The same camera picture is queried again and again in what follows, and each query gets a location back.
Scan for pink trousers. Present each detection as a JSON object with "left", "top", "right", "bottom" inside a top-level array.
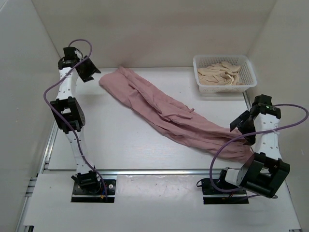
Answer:
[{"left": 98, "top": 67, "right": 252, "bottom": 161}]

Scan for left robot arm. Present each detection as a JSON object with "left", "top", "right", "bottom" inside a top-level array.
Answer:
[{"left": 50, "top": 46, "right": 101, "bottom": 193}]

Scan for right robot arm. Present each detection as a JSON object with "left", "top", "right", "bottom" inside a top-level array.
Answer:
[{"left": 217, "top": 94, "right": 290, "bottom": 198}]

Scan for beige trousers in basket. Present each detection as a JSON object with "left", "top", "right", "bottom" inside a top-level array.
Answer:
[{"left": 197, "top": 61, "right": 244, "bottom": 86}]

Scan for white plastic basket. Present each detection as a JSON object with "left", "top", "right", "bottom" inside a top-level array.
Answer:
[{"left": 193, "top": 55, "right": 257, "bottom": 94}]

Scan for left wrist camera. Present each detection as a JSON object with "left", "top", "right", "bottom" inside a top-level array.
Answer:
[{"left": 74, "top": 48, "right": 83, "bottom": 60}]

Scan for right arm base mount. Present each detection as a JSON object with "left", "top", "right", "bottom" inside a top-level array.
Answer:
[{"left": 196, "top": 170, "right": 249, "bottom": 205}]

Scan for aluminium rail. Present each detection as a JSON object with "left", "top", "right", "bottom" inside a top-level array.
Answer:
[{"left": 99, "top": 169, "right": 210, "bottom": 175}]

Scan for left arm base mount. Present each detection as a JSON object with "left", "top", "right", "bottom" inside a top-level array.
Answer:
[{"left": 71, "top": 173, "right": 116, "bottom": 203}]

